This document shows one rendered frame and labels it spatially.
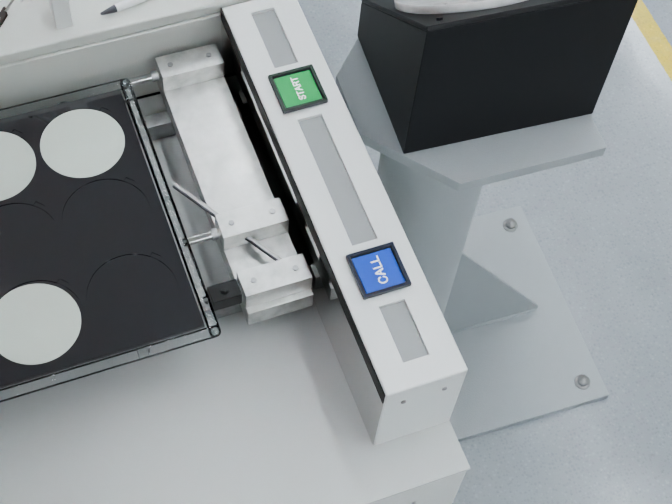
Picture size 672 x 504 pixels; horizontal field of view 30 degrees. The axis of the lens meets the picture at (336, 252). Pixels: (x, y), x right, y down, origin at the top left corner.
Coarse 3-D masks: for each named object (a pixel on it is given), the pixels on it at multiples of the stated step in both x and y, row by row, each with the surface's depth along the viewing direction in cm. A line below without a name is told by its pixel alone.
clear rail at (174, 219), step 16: (128, 80) 155; (128, 96) 154; (144, 144) 150; (160, 176) 148; (160, 192) 147; (176, 208) 146; (176, 224) 145; (176, 240) 144; (192, 256) 143; (208, 304) 140; (208, 320) 139
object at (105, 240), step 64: (0, 128) 150; (128, 128) 152; (64, 192) 147; (128, 192) 147; (0, 256) 142; (64, 256) 142; (128, 256) 143; (128, 320) 139; (192, 320) 139; (0, 384) 134
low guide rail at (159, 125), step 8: (160, 112) 159; (152, 120) 159; (160, 120) 159; (168, 120) 159; (152, 128) 158; (160, 128) 159; (168, 128) 160; (152, 136) 160; (160, 136) 160; (168, 136) 161
